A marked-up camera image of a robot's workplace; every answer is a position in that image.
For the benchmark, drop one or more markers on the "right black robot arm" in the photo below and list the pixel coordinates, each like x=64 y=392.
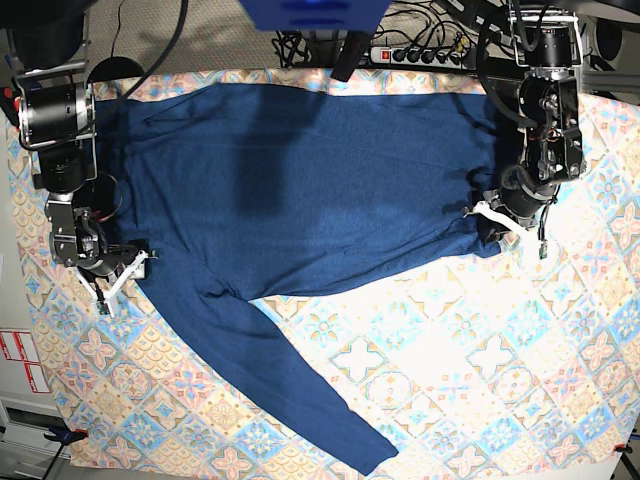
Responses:
x=53 y=108

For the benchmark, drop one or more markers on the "black orange clamp lower-left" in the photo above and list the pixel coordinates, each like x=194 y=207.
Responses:
x=65 y=436

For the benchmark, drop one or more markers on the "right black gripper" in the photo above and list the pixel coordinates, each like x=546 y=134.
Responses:
x=117 y=264

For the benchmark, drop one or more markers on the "black stand post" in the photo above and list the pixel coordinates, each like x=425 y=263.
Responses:
x=355 y=45

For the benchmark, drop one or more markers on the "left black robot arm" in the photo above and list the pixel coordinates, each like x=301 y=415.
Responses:
x=547 y=46

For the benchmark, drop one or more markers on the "black round speaker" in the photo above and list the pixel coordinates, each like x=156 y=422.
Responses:
x=608 y=38

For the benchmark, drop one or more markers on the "black orange clamp lower-right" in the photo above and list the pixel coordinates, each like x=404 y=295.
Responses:
x=623 y=448

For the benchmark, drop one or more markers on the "black red table clamp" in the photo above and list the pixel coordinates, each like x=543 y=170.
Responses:
x=9 y=103

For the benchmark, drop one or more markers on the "blue box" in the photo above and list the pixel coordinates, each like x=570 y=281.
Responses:
x=350 y=15

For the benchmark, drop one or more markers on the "white power strip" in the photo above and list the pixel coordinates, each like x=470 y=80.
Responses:
x=440 y=57

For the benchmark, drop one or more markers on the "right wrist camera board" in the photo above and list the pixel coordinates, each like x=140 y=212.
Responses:
x=103 y=308

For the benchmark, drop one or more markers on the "white red labels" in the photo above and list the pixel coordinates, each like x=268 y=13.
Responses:
x=21 y=369

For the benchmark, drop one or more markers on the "blue long-sleeve T-shirt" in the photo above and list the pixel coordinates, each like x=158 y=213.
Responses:
x=249 y=191

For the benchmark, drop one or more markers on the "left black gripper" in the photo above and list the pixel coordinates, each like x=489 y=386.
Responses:
x=516 y=204

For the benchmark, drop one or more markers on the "aluminium frame profile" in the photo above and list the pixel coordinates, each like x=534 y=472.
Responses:
x=611 y=78

